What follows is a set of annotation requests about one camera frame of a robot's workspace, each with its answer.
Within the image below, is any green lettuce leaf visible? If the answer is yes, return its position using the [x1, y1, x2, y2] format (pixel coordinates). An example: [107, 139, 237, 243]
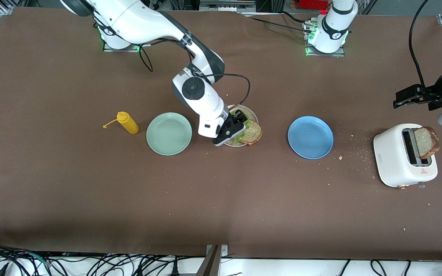
[230, 110, 251, 146]

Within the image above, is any brown bread slice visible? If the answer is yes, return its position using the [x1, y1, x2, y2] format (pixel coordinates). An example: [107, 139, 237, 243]
[414, 126, 440, 160]
[239, 120, 263, 146]

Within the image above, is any yellow squeeze bottle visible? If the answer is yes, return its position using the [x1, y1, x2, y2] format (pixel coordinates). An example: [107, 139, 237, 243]
[103, 112, 140, 135]

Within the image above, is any beige plate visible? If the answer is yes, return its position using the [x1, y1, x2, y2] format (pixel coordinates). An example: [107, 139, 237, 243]
[224, 105, 259, 148]

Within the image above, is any pale green plate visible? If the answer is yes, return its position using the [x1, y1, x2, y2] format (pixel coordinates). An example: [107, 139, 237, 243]
[146, 112, 193, 156]

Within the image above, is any blue plate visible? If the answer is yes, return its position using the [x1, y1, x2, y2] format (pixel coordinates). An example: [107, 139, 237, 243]
[287, 116, 334, 160]

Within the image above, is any white two-slot toaster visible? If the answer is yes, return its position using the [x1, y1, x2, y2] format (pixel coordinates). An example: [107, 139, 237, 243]
[373, 123, 438, 188]

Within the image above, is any brown table cover sheet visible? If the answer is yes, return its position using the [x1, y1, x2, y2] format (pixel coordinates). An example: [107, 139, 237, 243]
[0, 8, 442, 262]

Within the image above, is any grey metal equipment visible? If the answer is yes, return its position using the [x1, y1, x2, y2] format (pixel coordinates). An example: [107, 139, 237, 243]
[199, 0, 257, 13]

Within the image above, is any red box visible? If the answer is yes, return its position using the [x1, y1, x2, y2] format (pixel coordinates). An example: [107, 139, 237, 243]
[298, 0, 330, 10]

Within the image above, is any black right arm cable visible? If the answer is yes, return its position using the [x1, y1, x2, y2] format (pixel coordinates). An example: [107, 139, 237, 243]
[139, 36, 251, 112]

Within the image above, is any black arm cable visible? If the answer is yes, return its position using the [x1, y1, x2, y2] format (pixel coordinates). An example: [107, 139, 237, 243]
[139, 36, 251, 112]
[409, 0, 430, 89]

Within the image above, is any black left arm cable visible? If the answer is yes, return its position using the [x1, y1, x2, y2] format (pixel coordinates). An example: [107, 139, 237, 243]
[409, 0, 430, 89]

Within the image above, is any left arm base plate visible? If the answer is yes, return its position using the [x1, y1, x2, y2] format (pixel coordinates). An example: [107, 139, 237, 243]
[304, 19, 346, 58]

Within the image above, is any black base cable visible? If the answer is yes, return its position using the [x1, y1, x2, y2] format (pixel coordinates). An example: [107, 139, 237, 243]
[240, 11, 314, 33]

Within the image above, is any metal bracket plate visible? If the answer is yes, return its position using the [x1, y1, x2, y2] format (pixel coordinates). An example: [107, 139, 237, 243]
[206, 244, 229, 258]

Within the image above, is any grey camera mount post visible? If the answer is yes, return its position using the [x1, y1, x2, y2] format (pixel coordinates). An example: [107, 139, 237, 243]
[196, 245, 221, 276]

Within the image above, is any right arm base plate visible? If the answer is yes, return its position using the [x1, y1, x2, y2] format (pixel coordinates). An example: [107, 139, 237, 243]
[103, 36, 145, 53]

